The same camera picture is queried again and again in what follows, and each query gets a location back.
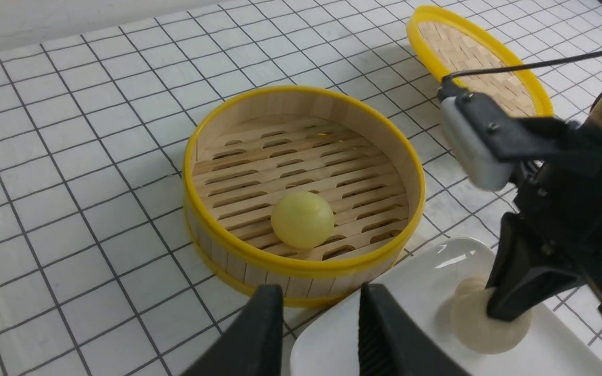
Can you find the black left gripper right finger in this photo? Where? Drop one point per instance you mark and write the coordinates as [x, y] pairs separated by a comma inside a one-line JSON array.
[[390, 343]]

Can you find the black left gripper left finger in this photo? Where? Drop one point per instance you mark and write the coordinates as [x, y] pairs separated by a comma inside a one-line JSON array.
[[253, 343]]

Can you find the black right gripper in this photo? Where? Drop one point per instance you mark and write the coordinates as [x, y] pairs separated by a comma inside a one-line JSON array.
[[559, 198]]

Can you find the beige steamed bun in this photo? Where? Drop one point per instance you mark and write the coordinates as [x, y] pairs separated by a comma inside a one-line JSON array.
[[475, 329]]

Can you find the yellow steamed bun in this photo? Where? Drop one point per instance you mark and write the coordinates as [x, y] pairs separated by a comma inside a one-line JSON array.
[[302, 220]]

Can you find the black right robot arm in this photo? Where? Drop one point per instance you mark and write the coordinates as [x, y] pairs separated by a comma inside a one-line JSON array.
[[554, 243]]

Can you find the white square plate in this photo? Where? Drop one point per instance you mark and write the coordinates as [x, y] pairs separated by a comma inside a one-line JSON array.
[[424, 285]]

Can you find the bamboo steamer basket yellow rim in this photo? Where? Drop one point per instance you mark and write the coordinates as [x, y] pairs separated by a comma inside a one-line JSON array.
[[302, 187]]

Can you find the checkered white tablecloth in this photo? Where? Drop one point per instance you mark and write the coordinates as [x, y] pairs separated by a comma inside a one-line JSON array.
[[97, 273]]

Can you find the woven bamboo steamer lid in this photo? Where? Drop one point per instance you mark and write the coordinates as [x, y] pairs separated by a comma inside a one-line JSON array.
[[446, 42]]

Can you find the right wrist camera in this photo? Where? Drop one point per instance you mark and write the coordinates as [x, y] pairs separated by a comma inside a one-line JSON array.
[[489, 143]]

